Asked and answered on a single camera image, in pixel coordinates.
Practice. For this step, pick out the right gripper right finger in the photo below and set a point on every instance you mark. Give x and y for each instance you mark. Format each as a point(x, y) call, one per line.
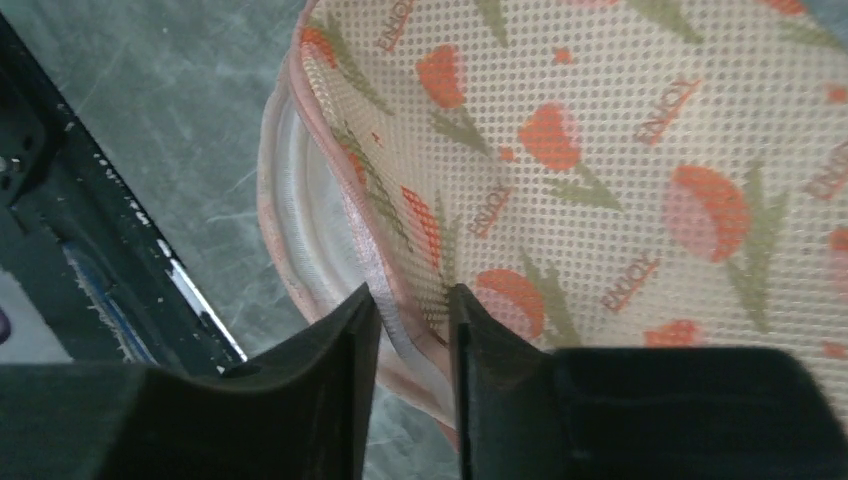
point(633, 413)

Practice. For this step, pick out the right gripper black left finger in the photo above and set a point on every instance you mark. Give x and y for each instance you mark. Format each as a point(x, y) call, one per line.
point(298, 411)

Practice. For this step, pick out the floral mesh laundry bag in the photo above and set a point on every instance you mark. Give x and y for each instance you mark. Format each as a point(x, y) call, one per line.
point(598, 173)

